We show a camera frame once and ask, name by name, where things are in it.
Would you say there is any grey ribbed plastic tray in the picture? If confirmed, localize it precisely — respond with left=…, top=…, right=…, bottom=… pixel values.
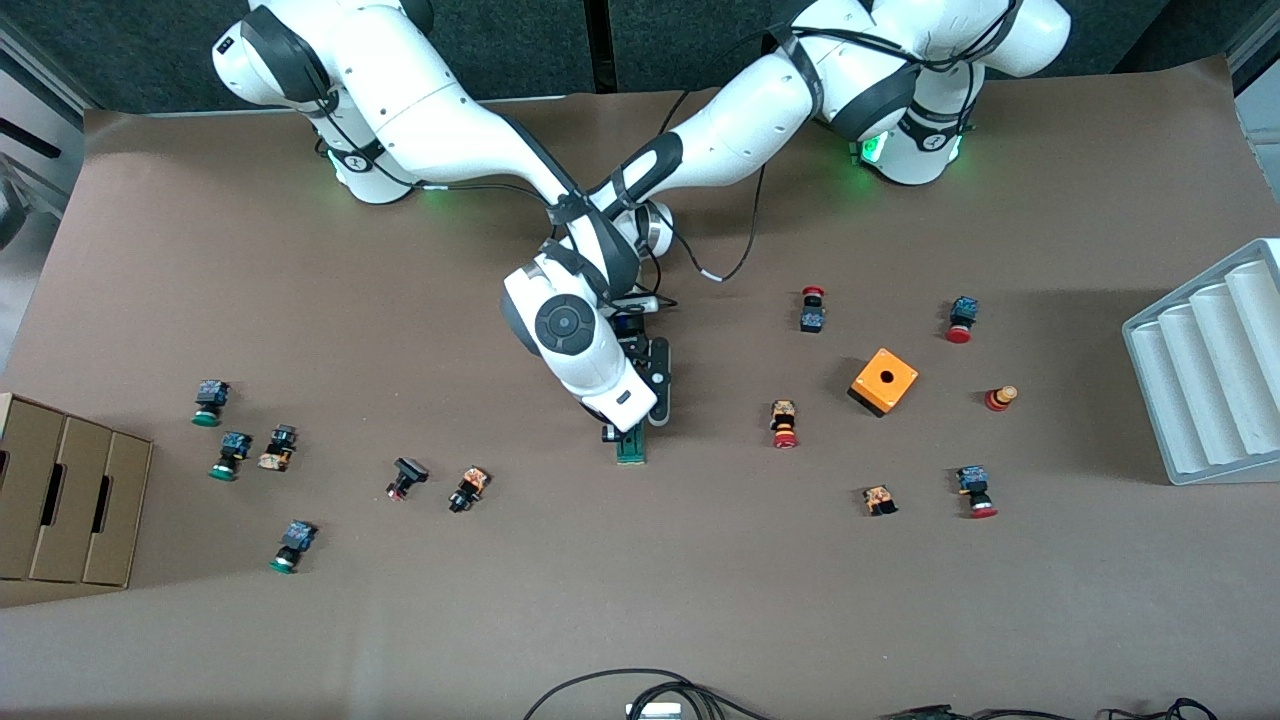
left=1122, top=238, right=1280, bottom=487

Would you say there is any orange button enclosure box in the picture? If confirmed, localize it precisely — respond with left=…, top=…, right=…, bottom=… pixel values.
left=848, top=347, right=920, bottom=418

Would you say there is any thin black cable tangle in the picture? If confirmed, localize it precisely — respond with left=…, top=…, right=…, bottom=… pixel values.
left=880, top=698, right=1221, bottom=720

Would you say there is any brown cardboard divider box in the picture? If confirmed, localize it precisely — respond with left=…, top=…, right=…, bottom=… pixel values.
left=0, top=393, right=154, bottom=589

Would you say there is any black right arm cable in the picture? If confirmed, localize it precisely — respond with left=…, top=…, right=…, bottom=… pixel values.
left=300, top=80, right=561, bottom=201

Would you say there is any black looped cable bundle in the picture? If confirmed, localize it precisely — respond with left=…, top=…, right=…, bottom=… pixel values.
left=522, top=668, right=776, bottom=720

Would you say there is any green pushbutton blue contact block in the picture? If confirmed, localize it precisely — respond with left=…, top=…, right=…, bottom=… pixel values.
left=268, top=520, right=319, bottom=575
left=192, top=380, right=233, bottom=428
left=208, top=431, right=253, bottom=482

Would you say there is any brown paper table cover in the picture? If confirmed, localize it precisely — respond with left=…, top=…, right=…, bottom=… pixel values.
left=0, top=55, right=1280, bottom=720

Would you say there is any black square pushbutton red base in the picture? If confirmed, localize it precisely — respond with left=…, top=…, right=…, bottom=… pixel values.
left=385, top=457, right=431, bottom=502

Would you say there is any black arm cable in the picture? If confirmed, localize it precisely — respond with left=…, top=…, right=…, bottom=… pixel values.
left=300, top=80, right=561, bottom=201
left=655, top=85, right=771, bottom=286

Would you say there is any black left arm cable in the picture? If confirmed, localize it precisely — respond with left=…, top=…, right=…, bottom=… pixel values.
left=655, top=85, right=771, bottom=286

